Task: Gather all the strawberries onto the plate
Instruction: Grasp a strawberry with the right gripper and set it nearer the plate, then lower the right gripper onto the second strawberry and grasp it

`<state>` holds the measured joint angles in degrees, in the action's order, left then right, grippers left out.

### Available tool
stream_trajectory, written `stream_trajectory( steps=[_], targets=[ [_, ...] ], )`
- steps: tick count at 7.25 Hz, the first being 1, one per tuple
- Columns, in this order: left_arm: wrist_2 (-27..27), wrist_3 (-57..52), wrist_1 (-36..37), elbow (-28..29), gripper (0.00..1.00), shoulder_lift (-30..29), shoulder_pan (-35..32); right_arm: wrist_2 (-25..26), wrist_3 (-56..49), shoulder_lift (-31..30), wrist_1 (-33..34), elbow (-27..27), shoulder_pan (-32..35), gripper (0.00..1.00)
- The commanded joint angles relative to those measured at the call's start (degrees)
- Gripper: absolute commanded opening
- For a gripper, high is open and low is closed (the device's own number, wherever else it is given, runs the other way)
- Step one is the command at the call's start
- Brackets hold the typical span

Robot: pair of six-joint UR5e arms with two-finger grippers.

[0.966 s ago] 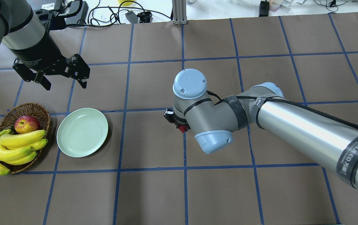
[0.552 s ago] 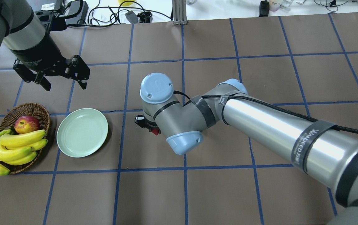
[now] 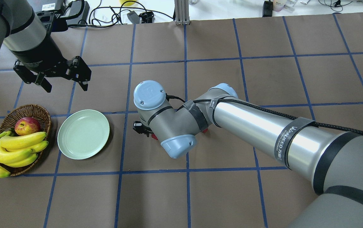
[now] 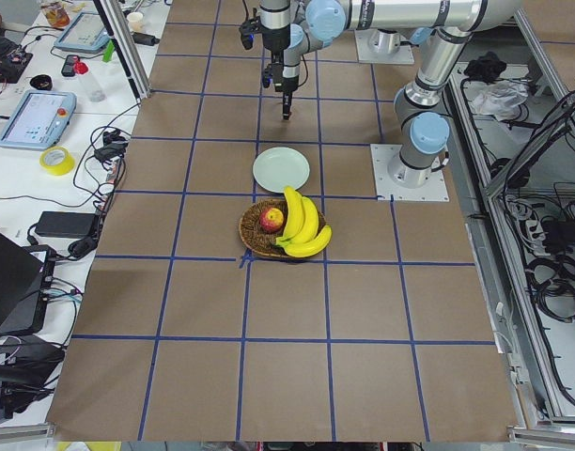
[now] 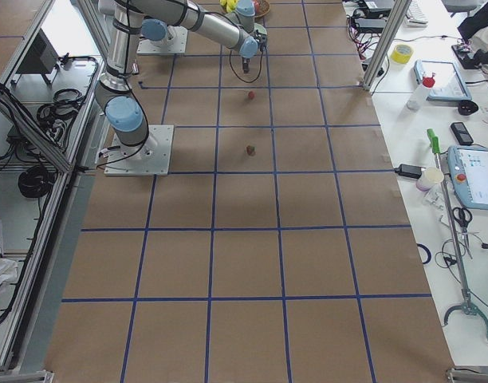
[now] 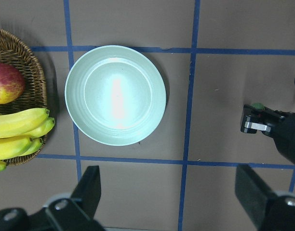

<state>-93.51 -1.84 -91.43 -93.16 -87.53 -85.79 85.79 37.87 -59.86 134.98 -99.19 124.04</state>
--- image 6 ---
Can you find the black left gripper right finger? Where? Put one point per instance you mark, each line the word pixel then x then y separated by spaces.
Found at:
pixel 269 210

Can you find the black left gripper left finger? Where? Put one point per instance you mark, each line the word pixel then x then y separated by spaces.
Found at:
pixel 76 213

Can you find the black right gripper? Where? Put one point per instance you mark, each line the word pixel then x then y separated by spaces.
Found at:
pixel 276 124

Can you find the lone strawberry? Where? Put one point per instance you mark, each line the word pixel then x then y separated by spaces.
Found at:
pixel 258 106

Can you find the pale green plate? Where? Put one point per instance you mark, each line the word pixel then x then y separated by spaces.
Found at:
pixel 115 95

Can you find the yellow banana bunch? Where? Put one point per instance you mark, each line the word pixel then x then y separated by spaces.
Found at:
pixel 21 133

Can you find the red yellow apple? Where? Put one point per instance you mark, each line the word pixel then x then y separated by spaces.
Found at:
pixel 12 83

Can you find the wicker fruit basket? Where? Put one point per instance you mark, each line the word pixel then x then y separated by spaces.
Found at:
pixel 15 52

